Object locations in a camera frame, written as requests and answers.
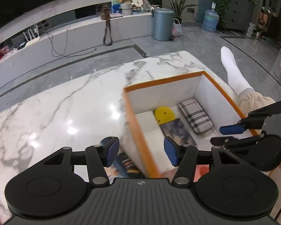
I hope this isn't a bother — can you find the dark illustrated card box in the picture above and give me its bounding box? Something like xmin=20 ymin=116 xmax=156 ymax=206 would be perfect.
xmin=160 ymin=118 xmax=197 ymax=146

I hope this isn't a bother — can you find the plaid glasses case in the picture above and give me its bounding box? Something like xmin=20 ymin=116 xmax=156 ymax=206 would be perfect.
xmin=178 ymin=99 xmax=213 ymax=134

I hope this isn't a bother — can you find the dark blue cylinder can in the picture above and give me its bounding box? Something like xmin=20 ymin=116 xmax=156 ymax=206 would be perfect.
xmin=99 ymin=137 xmax=141 ymax=185

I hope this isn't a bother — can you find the yellow tape measure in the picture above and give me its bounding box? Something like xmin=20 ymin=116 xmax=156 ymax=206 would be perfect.
xmin=154 ymin=106 xmax=176 ymax=125

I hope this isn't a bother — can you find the pink pump bottle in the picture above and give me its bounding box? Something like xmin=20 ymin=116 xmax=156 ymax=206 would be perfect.
xmin=194 ymin=165 xmax=210 ymax=182

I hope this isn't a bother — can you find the white long box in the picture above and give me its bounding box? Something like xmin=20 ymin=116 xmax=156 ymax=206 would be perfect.
xmin=136 ymin=111 xmax=175 ymax=173

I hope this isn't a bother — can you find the orange white storage box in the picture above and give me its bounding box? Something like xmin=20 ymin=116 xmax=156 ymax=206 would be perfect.
xmin=123 ymin=71 xmax=245 ymax=179

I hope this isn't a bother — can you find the white sock foot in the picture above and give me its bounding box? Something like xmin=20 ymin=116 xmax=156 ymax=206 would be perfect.
xmin=220 ymin=46 xmax=254 ymax=97

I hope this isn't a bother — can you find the woven pink basket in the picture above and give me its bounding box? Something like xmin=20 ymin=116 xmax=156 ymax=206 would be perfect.
xmin=172 ymin=18 xmax=183 ymax=37

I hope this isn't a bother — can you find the blue water jug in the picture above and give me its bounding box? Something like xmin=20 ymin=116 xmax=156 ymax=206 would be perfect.
xmin=201 ymin=2 xmax=219 ymax=32

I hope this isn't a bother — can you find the grey blue trash bin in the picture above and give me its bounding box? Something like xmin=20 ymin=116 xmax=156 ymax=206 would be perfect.
xmin=152 ymin=8 xmax=175 ymax=41

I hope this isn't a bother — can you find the tall leaf plant right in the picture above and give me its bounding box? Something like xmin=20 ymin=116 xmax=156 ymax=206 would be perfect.
xmin=165 ymin=0 xmax=197 ymax=22

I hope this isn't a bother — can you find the marble tv console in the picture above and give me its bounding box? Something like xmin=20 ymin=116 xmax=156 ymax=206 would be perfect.
xmin=0 ymin=13 xmax=153 ymax=88

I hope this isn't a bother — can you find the white wifi router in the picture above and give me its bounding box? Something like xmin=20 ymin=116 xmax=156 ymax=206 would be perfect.
xmin=23 ymin=26 xmax=40 ymax=47

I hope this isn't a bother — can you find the black cable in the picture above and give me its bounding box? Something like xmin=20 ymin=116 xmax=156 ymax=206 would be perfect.
xmin=46 ymin=28 xmax=97 ymax=58

